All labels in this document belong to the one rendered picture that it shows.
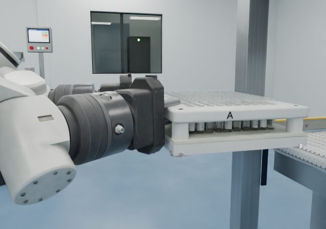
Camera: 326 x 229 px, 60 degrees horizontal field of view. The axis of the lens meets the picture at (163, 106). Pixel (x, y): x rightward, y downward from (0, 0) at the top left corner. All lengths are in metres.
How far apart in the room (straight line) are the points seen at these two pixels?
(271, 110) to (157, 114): 0.19
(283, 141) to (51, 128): 0.37
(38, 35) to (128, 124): 2.78
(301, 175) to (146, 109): 0.50
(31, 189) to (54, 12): 5.25
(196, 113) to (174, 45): 5.24
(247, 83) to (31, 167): 0.61
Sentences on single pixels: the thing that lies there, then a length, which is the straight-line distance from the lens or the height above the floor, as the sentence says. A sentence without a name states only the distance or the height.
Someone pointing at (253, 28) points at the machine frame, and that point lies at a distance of 0.79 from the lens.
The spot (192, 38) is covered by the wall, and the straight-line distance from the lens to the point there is 5.79.
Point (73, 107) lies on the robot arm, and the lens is 0.34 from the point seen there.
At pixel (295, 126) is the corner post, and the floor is 0.90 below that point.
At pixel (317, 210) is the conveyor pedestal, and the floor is 0.60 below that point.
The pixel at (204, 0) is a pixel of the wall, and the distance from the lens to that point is 6.00.
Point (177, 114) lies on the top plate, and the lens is 0.42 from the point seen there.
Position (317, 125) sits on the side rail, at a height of 0.83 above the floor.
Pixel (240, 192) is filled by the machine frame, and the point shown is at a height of 0.65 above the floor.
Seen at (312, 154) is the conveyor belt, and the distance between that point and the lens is 0.73.
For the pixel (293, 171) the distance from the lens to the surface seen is 0.82.
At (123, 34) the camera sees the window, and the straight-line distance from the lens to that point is 5.58.
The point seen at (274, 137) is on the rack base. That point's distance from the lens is 0.51.
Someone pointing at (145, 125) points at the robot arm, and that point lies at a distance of 0.41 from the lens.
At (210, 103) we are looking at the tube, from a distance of 0.48.
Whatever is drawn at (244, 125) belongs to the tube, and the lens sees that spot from 0.52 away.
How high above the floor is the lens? 1.00
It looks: 8 degrees down
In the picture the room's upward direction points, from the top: straight up
